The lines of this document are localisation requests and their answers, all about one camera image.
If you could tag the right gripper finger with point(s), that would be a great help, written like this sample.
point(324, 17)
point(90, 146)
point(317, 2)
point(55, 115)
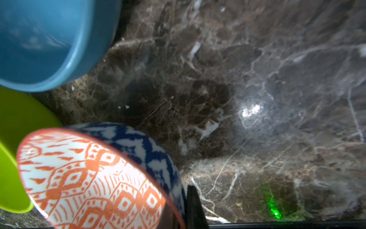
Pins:
point(195, 216)

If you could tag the orange geometric bowl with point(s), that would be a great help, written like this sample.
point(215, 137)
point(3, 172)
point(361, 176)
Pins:
point(101, 176)

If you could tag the blue-grey bowl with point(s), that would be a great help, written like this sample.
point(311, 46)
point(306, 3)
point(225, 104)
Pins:
point(45, 44)

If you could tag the lime yellow bowl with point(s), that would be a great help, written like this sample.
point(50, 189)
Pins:
point(20, 115)

